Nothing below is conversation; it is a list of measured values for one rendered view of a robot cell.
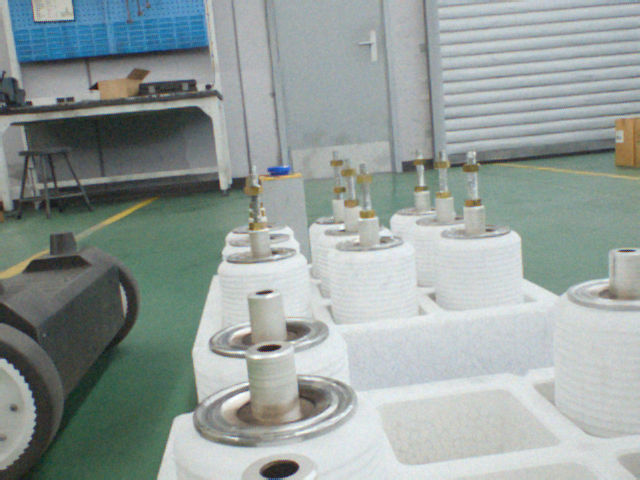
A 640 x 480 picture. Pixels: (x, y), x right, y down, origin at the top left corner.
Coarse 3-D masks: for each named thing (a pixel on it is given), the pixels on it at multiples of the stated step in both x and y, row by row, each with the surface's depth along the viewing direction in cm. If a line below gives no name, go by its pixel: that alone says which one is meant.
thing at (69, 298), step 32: (64, 256) 118; (96, 256) 124; (0, 288) 88; (32, 288) 93; (64, 288) 101; (96, 288) 113; (0, 320) 84; (32, 320) 85; (64, 320) 95; (96, 320) 111; (64, 352) 94; (96, 352) 109; (64, 384) 92
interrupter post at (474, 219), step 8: (464, 208) 76; (472, 208) 75; (480, 208) 75; (464, 216) 76; (472, 216) 75; (480, 216) 75; (472, 224) 75; (480, 224) 75; (472, 232) 75; (480, 232) 75
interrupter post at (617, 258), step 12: (612, 252) 45; (624, 252) 46; (636, 252) 44; (612, 264) 45; (624, 264) 44; (636, 264) 44; (612, 276) 45; (624, 276) 44; (636, 276) 44; (612, 288) 45; (624, 288) 44; (636, 288) 44
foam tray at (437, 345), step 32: (320, 288) 93; (320, 320) 74; (384, 320) 71; (416, 320) 70; (448, 320) 70; (480, 320) 70; (512, 320) 70; (544, 320) 71; (192, 352) 68; (352, 352) 69; (384, 352) 69; (416, 352) 70; (448, 352) 70; (480, 352) 70; (512, 352) 71; (544, 352) 71; (352, 384) 69; (384, 384) 70; (416, 384) 70
